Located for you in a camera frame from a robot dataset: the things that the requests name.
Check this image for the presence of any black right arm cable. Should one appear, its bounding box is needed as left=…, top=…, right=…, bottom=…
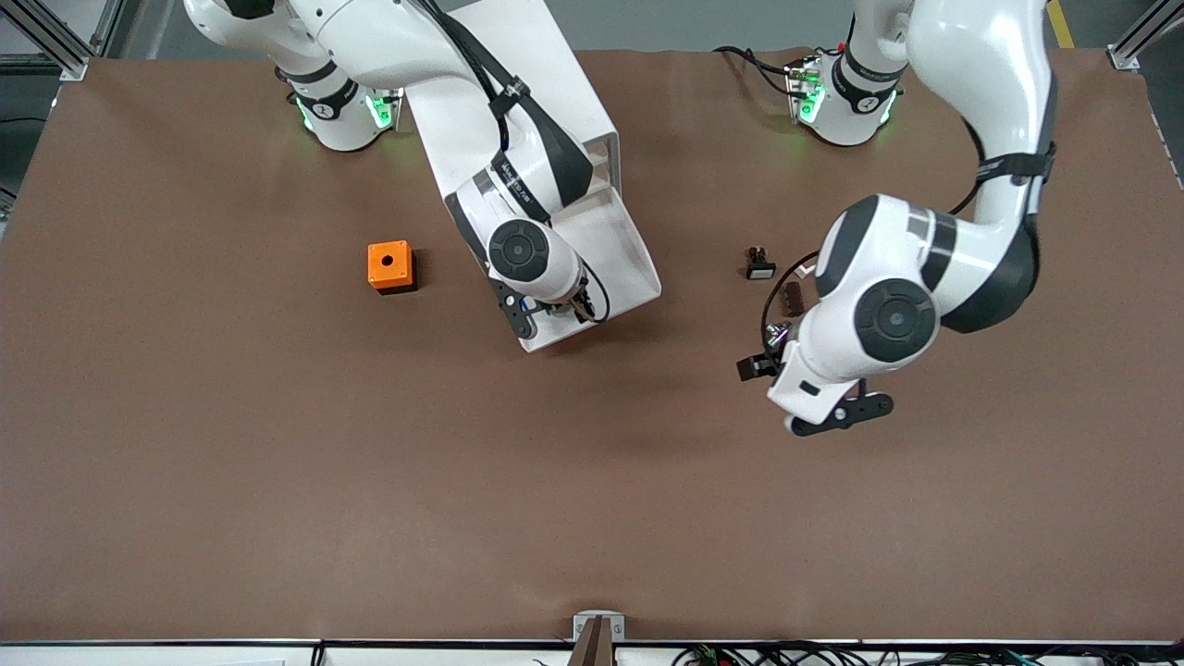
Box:
left=416, top=0, right=611, bottom=327

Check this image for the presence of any orange box with hole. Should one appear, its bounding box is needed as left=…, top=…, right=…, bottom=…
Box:
left=367, top=240, right=417, bottom=295

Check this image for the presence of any white table edge rail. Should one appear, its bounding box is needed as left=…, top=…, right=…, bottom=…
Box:
left=0, top=640, right=1184, bottom=666

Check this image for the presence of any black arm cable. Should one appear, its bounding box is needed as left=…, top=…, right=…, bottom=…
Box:
left=416, top=0, right=611, bottom=327
left=758, top=116, right=991, bottom=362

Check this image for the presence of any black cable bundle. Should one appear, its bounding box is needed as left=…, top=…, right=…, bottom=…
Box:
left=671, top=641, right=1184, bottom=666

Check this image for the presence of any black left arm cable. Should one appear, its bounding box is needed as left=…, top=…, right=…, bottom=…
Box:
left=758, top=116, right=991, bottom=362

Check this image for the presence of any grey metal bracket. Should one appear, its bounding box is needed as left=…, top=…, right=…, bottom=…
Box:
left=573, top=610, right=626, bottom=644

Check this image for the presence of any aluminium frame profile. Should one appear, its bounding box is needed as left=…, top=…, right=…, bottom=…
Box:
left=0, top=0, right=126, bottom=82
left=1108, top=0, right=1184, bottom=71

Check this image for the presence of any brown table cover mat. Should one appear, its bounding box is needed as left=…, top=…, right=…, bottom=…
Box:
left=0, top=46, right=1184, bottom=644

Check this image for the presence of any black base cable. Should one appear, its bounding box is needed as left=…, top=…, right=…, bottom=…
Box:
left=712, top=44, right=798, bottom=98

